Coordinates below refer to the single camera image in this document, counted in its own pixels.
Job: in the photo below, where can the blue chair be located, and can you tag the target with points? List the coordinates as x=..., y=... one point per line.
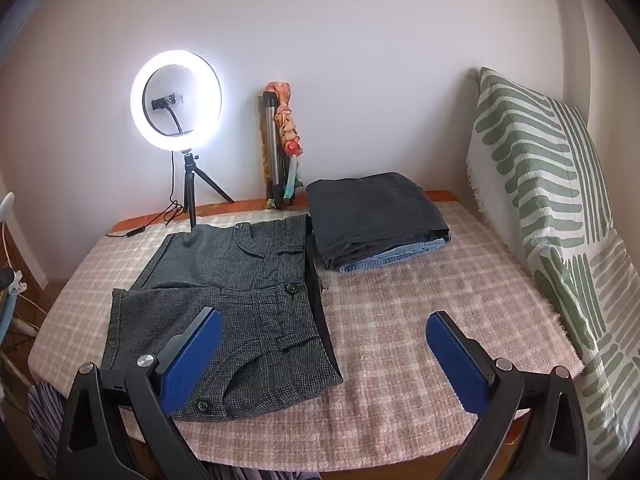
x=6, y=310

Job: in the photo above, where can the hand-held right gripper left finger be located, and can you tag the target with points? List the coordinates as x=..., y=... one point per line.
x=192, y=365

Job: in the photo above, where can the green white patterned pillow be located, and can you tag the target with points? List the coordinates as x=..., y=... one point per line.
x=540, y=160

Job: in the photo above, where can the pink checked blanket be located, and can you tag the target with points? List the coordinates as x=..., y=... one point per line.
x=425, y=285

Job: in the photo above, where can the silver folded stand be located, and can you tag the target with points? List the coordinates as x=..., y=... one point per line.
x=270, y=135

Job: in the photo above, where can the orange bedsheet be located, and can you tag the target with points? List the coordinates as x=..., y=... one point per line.
x=225, y=206

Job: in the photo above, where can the striped cloth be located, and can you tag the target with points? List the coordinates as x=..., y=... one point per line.
x=45, y=425

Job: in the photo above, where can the black mini tripod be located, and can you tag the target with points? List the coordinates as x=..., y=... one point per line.
x=190, y=185

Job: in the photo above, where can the dark grey folded pants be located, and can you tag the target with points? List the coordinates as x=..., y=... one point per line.
x=370, y=215

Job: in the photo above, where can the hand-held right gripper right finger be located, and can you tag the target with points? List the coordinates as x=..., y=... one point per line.
x=457, y=365

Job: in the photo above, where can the white clamp lamp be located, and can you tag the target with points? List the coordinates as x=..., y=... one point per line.
x=6, y=205

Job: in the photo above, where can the grey houndstooth pants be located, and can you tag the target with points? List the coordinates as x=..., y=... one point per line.
x=250, y=310

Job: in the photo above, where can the blue folded jeans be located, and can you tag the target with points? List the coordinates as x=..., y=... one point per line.
x=395, y=256

